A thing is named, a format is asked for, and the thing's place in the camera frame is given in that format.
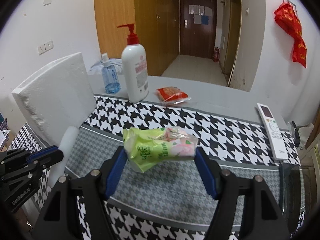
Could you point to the white foam box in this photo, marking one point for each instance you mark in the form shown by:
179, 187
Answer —
57, 92

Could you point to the blue paper notice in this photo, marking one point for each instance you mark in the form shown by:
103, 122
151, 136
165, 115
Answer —
205, 20

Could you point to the dark brown door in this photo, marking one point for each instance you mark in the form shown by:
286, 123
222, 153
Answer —
197, 40

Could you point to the white foam strip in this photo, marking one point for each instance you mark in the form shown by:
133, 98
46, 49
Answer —
68, 140

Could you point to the red snack packet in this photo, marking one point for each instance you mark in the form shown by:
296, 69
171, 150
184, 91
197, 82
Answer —
171, 95

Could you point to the red plastic bag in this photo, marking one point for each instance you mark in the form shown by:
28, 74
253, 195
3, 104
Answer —
287, 20

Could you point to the white lotion pump bottle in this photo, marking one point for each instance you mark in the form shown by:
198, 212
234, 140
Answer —
135, 75

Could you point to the white wall socket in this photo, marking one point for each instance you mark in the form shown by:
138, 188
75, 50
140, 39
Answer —
49, 45
41, 50

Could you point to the white remote control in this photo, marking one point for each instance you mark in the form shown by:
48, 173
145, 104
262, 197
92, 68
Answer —
273, 132

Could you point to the red fire extinguisher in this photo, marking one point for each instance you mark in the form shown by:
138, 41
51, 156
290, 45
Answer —
216, 55

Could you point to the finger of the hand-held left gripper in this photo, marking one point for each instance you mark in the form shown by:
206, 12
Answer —
46, 156

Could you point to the blue spray bottle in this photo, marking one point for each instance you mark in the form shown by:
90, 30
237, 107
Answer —
110, 77

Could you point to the wooden wardrobe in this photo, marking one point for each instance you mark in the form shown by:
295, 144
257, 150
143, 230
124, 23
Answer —
150, 30

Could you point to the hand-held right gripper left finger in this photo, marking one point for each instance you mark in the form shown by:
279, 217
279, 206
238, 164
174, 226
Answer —
115, 175

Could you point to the houndstooth tablecloth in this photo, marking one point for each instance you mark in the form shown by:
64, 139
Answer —
200, 127

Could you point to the white switch plate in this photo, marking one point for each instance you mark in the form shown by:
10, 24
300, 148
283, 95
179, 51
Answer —
47, 1

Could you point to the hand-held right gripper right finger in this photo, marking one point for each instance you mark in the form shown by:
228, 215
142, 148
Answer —
207, 177

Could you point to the green snack packet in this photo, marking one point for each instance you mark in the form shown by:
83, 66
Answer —
155, 150

